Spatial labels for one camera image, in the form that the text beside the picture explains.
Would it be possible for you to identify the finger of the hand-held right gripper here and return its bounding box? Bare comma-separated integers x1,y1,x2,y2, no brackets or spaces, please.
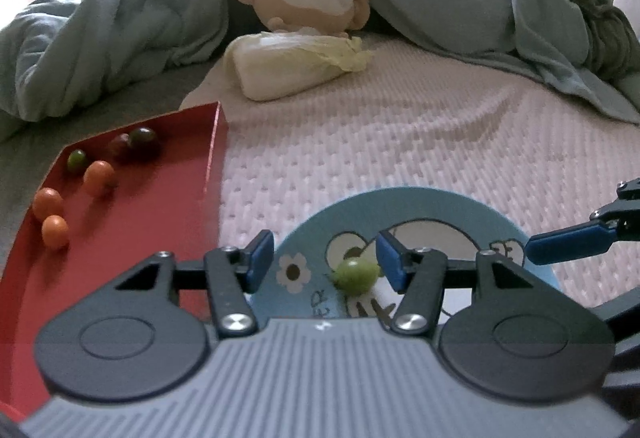
525,177,640,266

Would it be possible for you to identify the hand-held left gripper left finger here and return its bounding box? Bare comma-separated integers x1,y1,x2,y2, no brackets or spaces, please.
114,229,275,340

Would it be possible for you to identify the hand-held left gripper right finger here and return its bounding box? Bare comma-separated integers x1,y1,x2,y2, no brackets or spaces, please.
376,229,540,335

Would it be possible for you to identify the blue cartoon plate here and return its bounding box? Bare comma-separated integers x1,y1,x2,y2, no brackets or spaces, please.
247,187,563,324

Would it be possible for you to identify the red tray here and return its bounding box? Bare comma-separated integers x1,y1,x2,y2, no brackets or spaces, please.
0,101,231,424

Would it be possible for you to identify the dark purple tomato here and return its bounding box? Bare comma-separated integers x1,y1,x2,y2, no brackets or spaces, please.
128,127,162,162

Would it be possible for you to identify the orange mandarin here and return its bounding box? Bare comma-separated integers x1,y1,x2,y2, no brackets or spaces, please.
33,187,65,221
41,215,70,249
83,160,117,195

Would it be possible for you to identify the pink textured bed cover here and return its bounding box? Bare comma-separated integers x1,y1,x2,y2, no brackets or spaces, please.
180,31,640,319

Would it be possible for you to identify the red tomato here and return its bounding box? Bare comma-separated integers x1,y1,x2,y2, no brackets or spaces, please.
107,133,132,163

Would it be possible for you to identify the napa cabbage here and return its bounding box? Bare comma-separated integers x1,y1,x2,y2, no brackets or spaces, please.
222,31,373,102

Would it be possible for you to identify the dark green blanket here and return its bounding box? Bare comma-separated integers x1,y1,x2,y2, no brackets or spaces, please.
550,0,640,82

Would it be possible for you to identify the blue-grey blanket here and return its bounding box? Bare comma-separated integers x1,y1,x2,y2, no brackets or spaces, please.
0,0,640,134

